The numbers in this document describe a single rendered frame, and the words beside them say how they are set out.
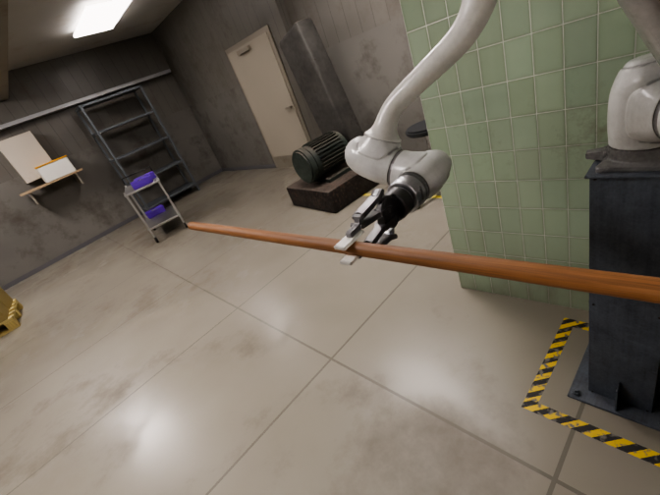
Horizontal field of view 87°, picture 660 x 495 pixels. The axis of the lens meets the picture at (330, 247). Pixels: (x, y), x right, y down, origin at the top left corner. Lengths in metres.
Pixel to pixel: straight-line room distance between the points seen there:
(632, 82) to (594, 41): 0.49
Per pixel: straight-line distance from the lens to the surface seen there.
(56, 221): 8.48
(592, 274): 0.54
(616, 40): 1.67
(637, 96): 1.20
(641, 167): 1.27
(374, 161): 0.96
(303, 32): 4.63
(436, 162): 0.93
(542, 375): 1.96
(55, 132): 8.53
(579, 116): 1.74
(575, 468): 1.75
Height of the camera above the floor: 1.55
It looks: 27 degrees down
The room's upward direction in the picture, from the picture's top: 22 degrees counter-clockwise
